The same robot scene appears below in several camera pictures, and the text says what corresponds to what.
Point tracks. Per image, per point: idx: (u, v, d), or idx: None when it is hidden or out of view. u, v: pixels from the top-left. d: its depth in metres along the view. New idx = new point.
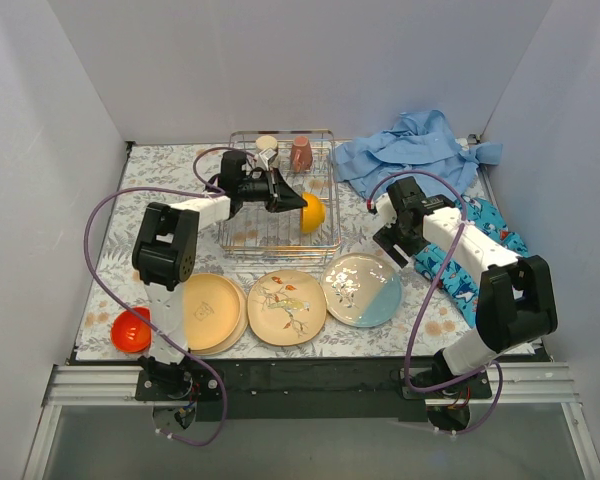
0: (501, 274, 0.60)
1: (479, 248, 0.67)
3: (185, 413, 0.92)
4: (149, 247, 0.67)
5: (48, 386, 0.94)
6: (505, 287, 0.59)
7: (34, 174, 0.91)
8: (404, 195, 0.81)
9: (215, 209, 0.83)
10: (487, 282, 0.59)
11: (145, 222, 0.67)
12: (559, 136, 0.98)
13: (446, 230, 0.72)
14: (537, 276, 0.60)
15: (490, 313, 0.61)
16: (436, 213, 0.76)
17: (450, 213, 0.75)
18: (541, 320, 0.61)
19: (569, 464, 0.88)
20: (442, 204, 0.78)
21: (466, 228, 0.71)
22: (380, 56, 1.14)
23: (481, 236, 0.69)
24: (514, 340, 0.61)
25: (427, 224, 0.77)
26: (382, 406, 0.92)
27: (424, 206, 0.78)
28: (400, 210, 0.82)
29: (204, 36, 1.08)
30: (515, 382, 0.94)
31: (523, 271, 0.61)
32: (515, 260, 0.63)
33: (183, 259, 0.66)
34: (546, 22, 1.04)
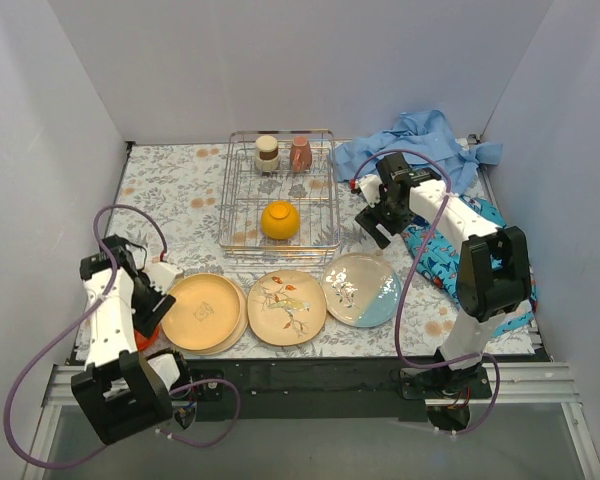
0: (480, 244, 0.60)
1: (461, 219, 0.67)
3: (185, 413, 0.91)
4: (115, 422, 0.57)
5: (48, 386, 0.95)
6: (483, 256, 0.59)
7: (33, 174, 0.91)
8: (392, 170, 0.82)
9: (123, 304, 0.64)
10: (467, 251, 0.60)
11: (86, 401, 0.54)
12: (559, 136, 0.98)
13: (431, 202, 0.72)
14: (515, 247, 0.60)
15: (468, 280, 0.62)
16: (422, 186, 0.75)
17: (435, 185, 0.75)
18: (516, 288, 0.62)
19: (569, 464, 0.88)
20: (429, 177, 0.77)
21: (450, 200, 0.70)
22: (380, 55, 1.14)
23: (464, 208, 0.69)
24: (489, 307, 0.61)
25: (413, 197, 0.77)
26: (381, 406, 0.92)
27: (411, 178, 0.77)
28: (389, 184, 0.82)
29: (204, 37, 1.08)
30: (515, 382, 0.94)
31: (502, 241, 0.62)
32: (495, 231, 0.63)
33: (158, 394, 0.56)
34: (547, 21, 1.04)
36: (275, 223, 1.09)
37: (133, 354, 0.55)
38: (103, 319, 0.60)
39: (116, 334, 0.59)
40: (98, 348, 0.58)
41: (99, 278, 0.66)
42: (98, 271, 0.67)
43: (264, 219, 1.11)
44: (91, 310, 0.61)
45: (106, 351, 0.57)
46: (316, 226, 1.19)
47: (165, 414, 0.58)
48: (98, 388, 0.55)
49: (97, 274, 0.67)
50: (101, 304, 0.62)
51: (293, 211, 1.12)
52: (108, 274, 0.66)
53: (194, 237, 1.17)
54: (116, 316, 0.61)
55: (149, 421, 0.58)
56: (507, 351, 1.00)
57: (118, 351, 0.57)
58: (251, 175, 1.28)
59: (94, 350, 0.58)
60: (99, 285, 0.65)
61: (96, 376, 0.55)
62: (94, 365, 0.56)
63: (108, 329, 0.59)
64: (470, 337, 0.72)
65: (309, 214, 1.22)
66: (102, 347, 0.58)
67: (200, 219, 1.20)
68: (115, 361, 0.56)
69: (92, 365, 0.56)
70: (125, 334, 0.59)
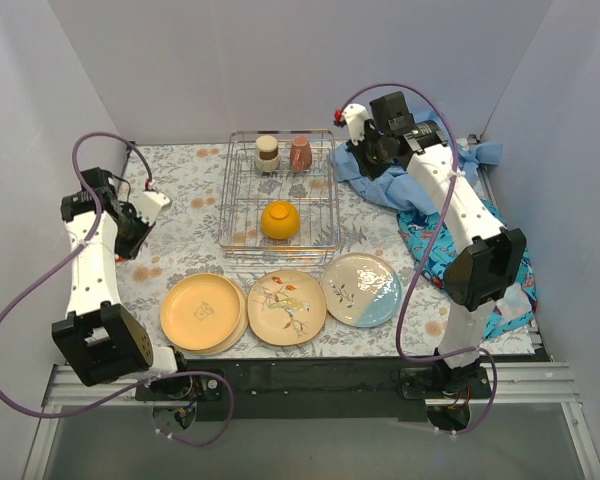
0: (480, 248, 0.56)
1: (466, 212, 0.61)
3: (185, 413, 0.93)
4: (95, 366, 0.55)
5: (48, 386, 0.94)
6: (482, 261, 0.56)
7: (33, 174, 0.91)
8: (391, 117, 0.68)
9: (106, 251, 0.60)
10: (468, 257, 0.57)
11: (66, 348, 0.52)
12: (559, 136, 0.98)
13: (435, 178, 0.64)
14: (515, 249, 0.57)
15: (460, 276, 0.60)
16: (425, 155, 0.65)
17: (441, 155, 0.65)
18: (504, 282, 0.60)
19: (569, 464, 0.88)
20: (434, 139, 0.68)
21: (456, 180, 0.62)
22: (380, 55, 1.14)
23: (469, 193, 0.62)
24: (475, 298, 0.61)
25: (413, 164, 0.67)
26: (382, 406, 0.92)
27: (415, 136, 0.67)
28: (386, 133, 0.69)
29: (205, 38, 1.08)
30: (515, 382, 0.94)
31: (501, 239, 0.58)
32: (498, 230, 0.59)
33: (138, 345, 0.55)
34: (546, 22, 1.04)
36: (275, 223, 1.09)
37: (116, 305, 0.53)
38: (84, 266, 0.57)
39: (99, 283, 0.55)
40: (80, 296, 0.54)
41: (82, 221, 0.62)
42: (80, 214, 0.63)
43: (264, 219, 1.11)
44: (72, 255, 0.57)
45: (88, 300, 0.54)
46: (316, 226, 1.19)
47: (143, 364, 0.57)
48: (79, 335, 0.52)
49: (80, 217, 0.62)
50: (83, 250, 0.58)
51: (293, 212, 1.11)
52: (91, 217, 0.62)
53: (194, 236, 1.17)
54: (99, 264, 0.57)
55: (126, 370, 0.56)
56: (506, 351, 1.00)
57: (101, 300, 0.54)
58: (251, 175, 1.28)
59: (75, 297, 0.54)
60: (81, 229, 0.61)
61: (77, 324, 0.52)
62: (75, 313, 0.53)
63: (90, 277, 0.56)
64: (463, 328, 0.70)
65: (309, 214, 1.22)
66: (84, 295, 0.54)
67: (200, 219, 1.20)
68: (96, 310, 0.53)
69: (73, 312, 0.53)
70: (108, 283, 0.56)
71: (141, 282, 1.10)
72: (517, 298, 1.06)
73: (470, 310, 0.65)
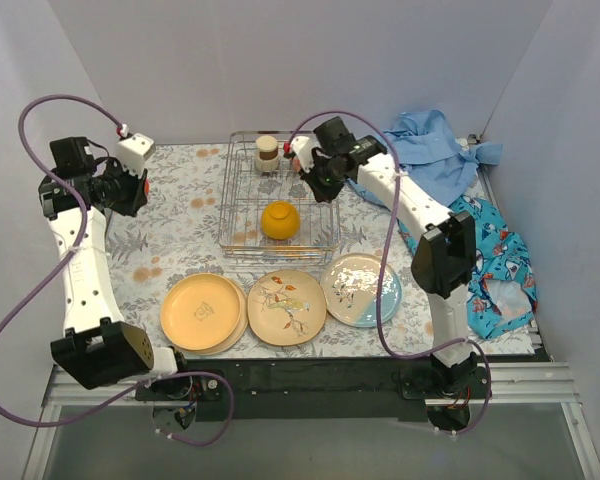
0: (435, 232, 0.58)
1: (416, 205, 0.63)
3: (185, 412, 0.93)
4: (101, 377, 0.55)
5: (48, 386, 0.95)
6: (440, 246, 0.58)
7: (33, 175, 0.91)
8: (333, 139, 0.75)
9: (98, 257, 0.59)
10: (426, 244, 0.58)
11: (70, 366, 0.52)
12: (559, 136, 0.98)
13: (382, 183, 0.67)
14: (467, 229, 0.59)
15: (423, 264, 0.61)
16: (370, 164, 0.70)
17: (385, 162, 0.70)
18: (465, 264, 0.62)
19: (569, 464, 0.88)
20: (374, 148, 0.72)
21: (401, 181, 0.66)
22: (380, 55, 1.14)
23: (416, 189, 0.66)
24: (445, 285, 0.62)
25: (361, 175, 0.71)
26: (382, 407, 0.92)
27: (357, 152, 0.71)
28: (334, 155, 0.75)
29: (204, 38, 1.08)
30: (514, 382, 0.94)
31: (453, 224, 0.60)
32: (448, 215, 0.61)
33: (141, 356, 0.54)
34: (546, 22, 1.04)
36: (275, 223, 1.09)
37: (116, 322, 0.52)
38: (78, 277, 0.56)
39: (95, 296, 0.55)
40: (76, 310, 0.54)
41: (64, 218, 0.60)
42: (63, 210, 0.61)
43: (264, 219, 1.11)
44: (64, 267, 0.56)
45: (85, 315, 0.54)
46: (316, 226, 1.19)
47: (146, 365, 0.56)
48: (80, 353, 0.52)
49: (62, 213, 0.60)
50: (73, 258, 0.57)
51: (293, 212, 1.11)
52: (77, 215, 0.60)
53: (194, 236, 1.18)
54: (92, 275, 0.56)
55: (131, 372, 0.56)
56: (506, 351, 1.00)
57: (99, 316, 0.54)
58: (251, 175, 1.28)
59: (72, 312, 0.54)
60: (68, 231, 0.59)
61: (77, 342, 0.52)
62: (74, 331, 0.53)
63: (85, 289, 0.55)
64: (442, 316, 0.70)
65: (309, 214, 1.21)
66: (81, 310, 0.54)
67: (200, 219, 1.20)
68: (95, 328, 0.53)
69: (71, 330, 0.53)
70: (104, 295, 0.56)
71: (141, 282, 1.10)
72: (516, 298, 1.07)
73: (446, 298, 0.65)
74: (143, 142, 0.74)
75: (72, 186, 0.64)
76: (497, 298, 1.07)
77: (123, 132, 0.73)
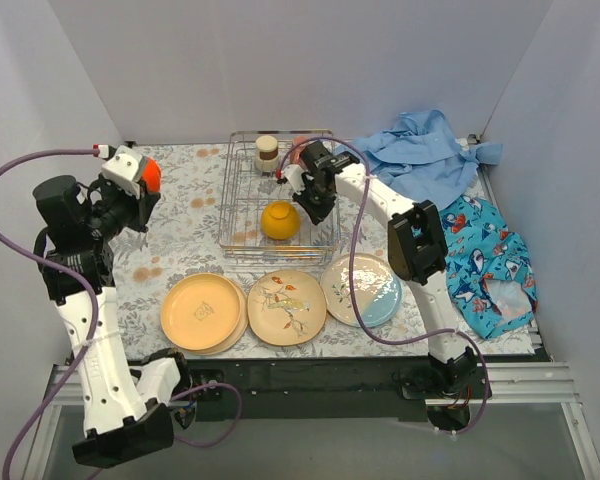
0: (401, 220, 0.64)
1: (383, 200, 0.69)
3: (185, 413, 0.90)
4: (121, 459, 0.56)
5: (48, 386, 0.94)
6: (407, 231, 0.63)
7: (33, 174, 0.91)
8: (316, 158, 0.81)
9: (115, 345, 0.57)
10: (393, 230, 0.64)
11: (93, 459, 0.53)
12: (559, 136, 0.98)
13: (354, 186, 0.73)
14: (431, 217, 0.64)
15: (396, 252, 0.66)
16: (344, 171, 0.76)
17: (357, 169, 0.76)
18: (436, 251, 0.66)
19: (568, 464, 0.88)
20: (349, 161, 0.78)
21: (371, 183, 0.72)
22: (380, 55, 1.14)
23: (385, 188, 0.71)
24: (419, 272, 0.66)
25: (338, 183, 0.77)
26: (382, 407, 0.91)
27: (333, 165, 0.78)
28: (314, 172, 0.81)
29: (204, 37, 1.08)
30: (514, 382, 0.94)
31: (419, 214, 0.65)
32: (412, 205, 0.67)
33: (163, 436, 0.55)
34: (546, 22, 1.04)
36: (275, 222, 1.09)
37: (138, 425, 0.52)
38: (95, 372, 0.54)
39: (114, 393, 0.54)
40: (95, 409, 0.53)
41: (75, 304, 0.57)
42: (71, 294, 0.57)
43: (264, 219, 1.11)
44: (79, 362, 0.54)
45: (105, 416, 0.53)
46: (316, 226, 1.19)
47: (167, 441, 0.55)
48: (101, 450, 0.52)
49: (71, 298, 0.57)
50: (89, 352, 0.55)
51: (293, 211, 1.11)
52: (84, 300, 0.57)
53: (194, 236, 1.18)
54: (110, 371, 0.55)
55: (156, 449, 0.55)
56: (506, 351, 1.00)
57: (120, 418, 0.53)
58: (251, 175, 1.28)
59: (91, 411, 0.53)
60: (78, 317, 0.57)
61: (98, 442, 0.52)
62: (95, 431, 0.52)
63: (103, 386, 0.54)
64: (426, 306, 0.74)
65: None
66: (100, 412, 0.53)
67: (200, 220, 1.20)
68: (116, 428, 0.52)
69: (92, 431, 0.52)
70: (125, 390, 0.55)
71: (141, 282, 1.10)
72: (516, 298, 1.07)
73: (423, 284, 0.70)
74: (128, 163, 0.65)
75: (77, 259, 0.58)
76: (497, 298, 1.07)
77: (101, 153, 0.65)
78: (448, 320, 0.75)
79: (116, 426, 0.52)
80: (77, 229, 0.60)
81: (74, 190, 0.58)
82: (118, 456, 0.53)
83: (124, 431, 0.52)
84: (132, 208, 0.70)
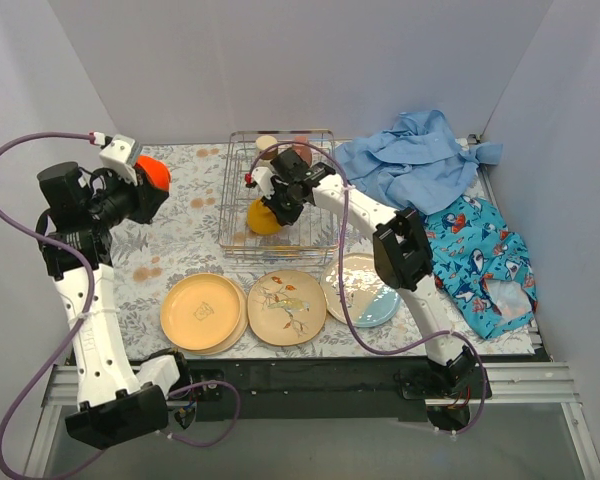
0: (386, 230, 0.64)
1: (365, 210, 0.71)
3: (185, 413, 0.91)
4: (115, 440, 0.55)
5: (48, 386, 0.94)
6: (392, 240, 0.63)
7: (33, 174, 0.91)
8: (289, 169, 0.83)
9: (110, 320, 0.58)
10: (378, 241, 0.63)
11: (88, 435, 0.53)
12: (559, 136, 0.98)
13: (335, 198, 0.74)
14: (413, 222, 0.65)
15: (384, 262, 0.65)
16: (322, 184, 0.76)
17: (333, 180, 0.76)
18: (423, 257, 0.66)
19: (569, 464, 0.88)
20: (325, 172, 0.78)
21: (350, 193, 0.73)
22: (380, 55, 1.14)
23: (364, 197, 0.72)
24: (408, 279, 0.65)
25: (316, 197, 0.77)
26: (382, 407, 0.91)
27: (309, 178, 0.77)
28: (291, 183, 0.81)
29: (204, 37, 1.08)
30: (514, 382, 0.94)
31: (402, 221, 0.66)
32: (395, 214, 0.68)
33: (158, 420, 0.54)
34: (547, 22, 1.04)
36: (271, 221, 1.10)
37: (131, 397, 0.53)
38: (89, 346, 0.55)
39: (108, 367, 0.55)
40: (89, 382, 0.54)
41: (72, 279, 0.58)
42: (69, 270, 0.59)
43: (250, 215, 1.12)
44: (74, 335, 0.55)
45: (99, 388, 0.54)
46: (316, 226, 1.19)
47: (163, 423, 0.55)
48: (94, 426, 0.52)
49: (69, 274, 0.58)
50: (84, 326, 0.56)
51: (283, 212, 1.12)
52: (81, 274, 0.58)
53: (194, 236, 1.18)
54: (104, 345, 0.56)
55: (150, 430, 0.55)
56: (507, 351, 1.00)
57: (113, 390, 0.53)
58: None
59: (85, 384, 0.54)
60: (75, 291, 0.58)
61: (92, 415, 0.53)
62: (89, 403, 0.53)
63: (97, 360, 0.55)
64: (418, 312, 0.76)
65: (309, 214, 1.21)
66: (94, 384, 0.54)
67: (200, 219, 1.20)
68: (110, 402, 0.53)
69: (86, 403, 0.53)
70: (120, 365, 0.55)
71: (141, 282, 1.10)
72: (516, 298, 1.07)
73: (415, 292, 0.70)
74: (122, 148, 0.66)
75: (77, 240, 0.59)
76: (497, 298, 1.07)
77: (97, 140, 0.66)
78: (442, 321, 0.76)
79: (110, 398, 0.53)
80: (76, 211, 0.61)
81: (76, 173, 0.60)
82: (112, 431, 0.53)
83: (116, 404, 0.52)
84: (134, 198, 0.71)
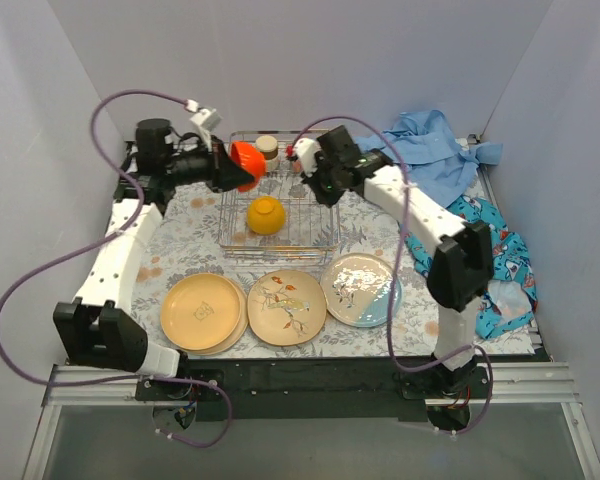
0: (451, 244, 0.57)
1: (427, 217, 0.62)
3: (185, 412, 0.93)
4: (81, 352, 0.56)
5: (48, 386, 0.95)
6: (458, 257, 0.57)
7: (33, 174, 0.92)
8: (338, 150, 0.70)
9: (135, 247, 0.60)
10: (441, 255, 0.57)
11: (63, 332, 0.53)
12: (559, 136, 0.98)
13: (391, 195, 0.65)
14: (483, 239, 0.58)
15: (440, 277, 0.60)
16: (377, 176, 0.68)
17: (393, 174, 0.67)
18: (481, 275, 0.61)
19: (569, 464, 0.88)
20: (381, 161, 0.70)
21: (410, 192, 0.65)
22: (380, 56, 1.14)
23: (427, 200, 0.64)
24: (462, 298, 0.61)
25: (368, 189, 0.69)
26: (382, 407, 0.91)
27: (363, 166, 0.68)
28: (335, 166, 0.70)
29: (205, 39, 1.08)
30: (514, 382, 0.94)
31: (468, 234, 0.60)
32: (461, 226, 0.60)
33: (128, 350, 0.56)
34: (547, 22, 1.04)
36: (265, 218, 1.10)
37: (115, 309, 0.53)
38: (109, 256, 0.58)
39: (114, 278, 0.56)
40: (92, 285, 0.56)
41: (126, 206, 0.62)
42: (129, 198, 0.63)
43: (250, 215, 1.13)
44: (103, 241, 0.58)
45: (97, 292, 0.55)
46: (316, 226, 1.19)
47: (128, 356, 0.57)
48: (77, 326, 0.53)
49: (127, 201, 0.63)
50: (114, 238, 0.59)
51: (279, 207, 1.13)
52: (135, 206, 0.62)
53: (194, 236, 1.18)
54: (121, 260, 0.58)
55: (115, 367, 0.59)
56: (506, 351, 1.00)
57: (105, 298, 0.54)
58: None
59: (89, 284, 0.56)
60: (121, 216, 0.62)
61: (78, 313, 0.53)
62: (82, 300, 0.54)
63: (109, 269, 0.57)
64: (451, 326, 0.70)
65: (309, 214, 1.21)
66: (95, 287, 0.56)
67: (200, 219, 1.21)
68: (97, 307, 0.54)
69: (79, 300, 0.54)
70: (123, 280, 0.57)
71: (141, 282, 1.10)
72: (517, 298, 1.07)
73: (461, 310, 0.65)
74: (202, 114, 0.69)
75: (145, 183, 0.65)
76: (497, 298, 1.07)
77: (189, 106, 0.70)
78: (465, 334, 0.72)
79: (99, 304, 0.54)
80: (155, 163, 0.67)
81: (166, 130, 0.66)
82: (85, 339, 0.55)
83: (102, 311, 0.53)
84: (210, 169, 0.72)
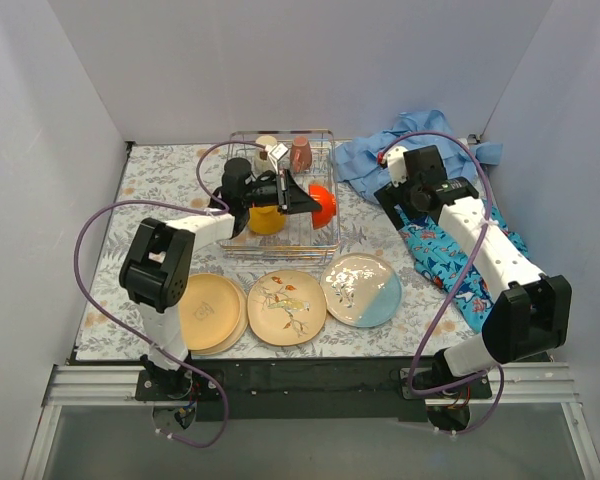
0: (519, 292, 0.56)
1: (500, 259, 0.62)
3: (185, 412, 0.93)
4: (137, 265, 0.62)
5: (48, 386, 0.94)
6: (523, 309, 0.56)
7: (33, 174, 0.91)
8: (423, 169, 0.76)
9: (213, 229, 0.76)
10: (505, 301, 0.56)
11: (137, 239, 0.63)
12: (559, 136, 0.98)
13: (467, 227, 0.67)
14: (557, 297, 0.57)
15: (500, 325, 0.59)
16: (457, 205, 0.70)
17: (473, 207, 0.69)
18: (543, 335, 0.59)
19: (568, 464, 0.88)
20: (464, 191, 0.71)
21: (488, 229, 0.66)
22: (380, 55, 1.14)
23: (504, 242, 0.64)
24: (517, 355, 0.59)
25: (445, 215, 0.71)
26: (381, 406, 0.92)
27: (444, 191, 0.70)
28: (418, 187, 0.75)
29: (205, 38, 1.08)
30: (515, 382, 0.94)
31: (542, 289, 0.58)
32: (536, 276, 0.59)
33: (173, 280, 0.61)
34: (547, 22, 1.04)
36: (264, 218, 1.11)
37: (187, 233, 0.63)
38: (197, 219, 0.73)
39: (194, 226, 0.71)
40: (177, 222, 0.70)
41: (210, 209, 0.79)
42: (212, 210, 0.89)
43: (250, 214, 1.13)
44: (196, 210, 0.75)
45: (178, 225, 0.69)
46: None
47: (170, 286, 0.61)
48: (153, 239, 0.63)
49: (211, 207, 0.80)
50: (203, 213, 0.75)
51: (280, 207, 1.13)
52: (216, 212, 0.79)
53: None
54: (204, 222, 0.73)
55: (149, 303, 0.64)
56: None
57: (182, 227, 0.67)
58: None
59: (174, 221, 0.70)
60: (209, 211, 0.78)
61: (158, 231, 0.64)
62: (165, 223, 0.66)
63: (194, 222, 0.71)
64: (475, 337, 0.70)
65: None
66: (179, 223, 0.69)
67: None
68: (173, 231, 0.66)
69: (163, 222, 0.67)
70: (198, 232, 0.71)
71: None
72: None
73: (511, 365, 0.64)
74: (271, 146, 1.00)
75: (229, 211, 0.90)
76: None
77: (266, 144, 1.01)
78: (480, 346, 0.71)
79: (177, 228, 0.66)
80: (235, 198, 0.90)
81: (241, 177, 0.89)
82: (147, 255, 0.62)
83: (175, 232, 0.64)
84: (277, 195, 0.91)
